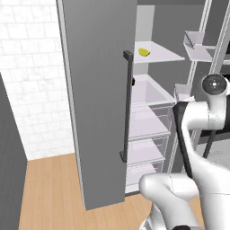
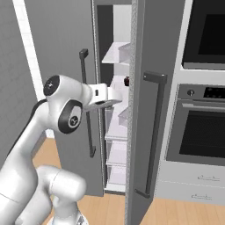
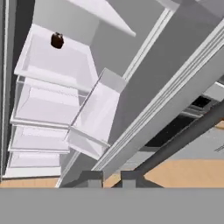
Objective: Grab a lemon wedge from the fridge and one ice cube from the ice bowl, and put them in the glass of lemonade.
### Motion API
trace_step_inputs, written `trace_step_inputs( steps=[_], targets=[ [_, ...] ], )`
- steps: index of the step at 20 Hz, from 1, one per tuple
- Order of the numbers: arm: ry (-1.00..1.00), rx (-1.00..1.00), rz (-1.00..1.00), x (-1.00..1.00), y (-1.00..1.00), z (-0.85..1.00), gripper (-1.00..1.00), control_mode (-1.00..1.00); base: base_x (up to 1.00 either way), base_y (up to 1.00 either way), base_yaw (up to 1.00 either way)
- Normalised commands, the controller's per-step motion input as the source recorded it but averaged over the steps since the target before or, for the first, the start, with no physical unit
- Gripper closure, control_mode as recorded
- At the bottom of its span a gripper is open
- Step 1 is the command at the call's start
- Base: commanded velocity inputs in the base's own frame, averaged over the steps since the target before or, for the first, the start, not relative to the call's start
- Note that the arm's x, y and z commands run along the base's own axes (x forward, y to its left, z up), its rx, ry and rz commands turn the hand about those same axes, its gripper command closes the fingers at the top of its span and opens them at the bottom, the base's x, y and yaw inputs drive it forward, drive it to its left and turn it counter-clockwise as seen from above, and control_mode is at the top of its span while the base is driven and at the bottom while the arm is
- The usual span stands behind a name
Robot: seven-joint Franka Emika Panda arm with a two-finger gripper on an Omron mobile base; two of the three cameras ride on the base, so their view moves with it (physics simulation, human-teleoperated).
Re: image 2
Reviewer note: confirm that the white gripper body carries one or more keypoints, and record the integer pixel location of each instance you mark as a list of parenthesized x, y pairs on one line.
[(114, 94)]

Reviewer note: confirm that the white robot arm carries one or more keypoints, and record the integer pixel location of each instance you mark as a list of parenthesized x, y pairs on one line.
[(23, 175)]

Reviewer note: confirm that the dark red item in fridge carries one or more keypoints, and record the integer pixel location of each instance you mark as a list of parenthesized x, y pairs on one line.
[(127, 81)]

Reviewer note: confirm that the white fridge shelf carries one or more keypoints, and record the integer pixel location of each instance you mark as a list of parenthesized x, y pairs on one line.
[(115, 55)]

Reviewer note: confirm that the clear fridge drawer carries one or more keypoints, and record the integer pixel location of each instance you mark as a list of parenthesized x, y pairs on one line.
[(117, 175), (117, 152)]

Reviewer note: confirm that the grey open fridge door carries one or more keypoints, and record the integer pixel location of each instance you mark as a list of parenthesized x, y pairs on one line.
[(158, 44)]

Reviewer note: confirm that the white fridge interior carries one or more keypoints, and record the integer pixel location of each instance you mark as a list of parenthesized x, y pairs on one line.
[(121, 23)]

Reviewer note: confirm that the round oven knob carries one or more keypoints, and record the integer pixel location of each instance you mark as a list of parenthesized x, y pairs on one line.
[(190, 92)]

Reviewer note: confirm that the steel built-in oven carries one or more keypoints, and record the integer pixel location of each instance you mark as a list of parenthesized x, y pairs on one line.
[(202, 134)]

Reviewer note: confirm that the white drawer front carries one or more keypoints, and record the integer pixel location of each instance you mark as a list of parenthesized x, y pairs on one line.
[(175, 192), (181, 174)]

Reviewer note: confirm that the black built-in microwave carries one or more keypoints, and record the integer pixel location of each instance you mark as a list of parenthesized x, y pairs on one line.
[(205, 29)]

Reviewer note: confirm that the white oven cabinet frame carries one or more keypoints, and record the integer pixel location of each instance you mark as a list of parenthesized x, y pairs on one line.
[(179, 76)]

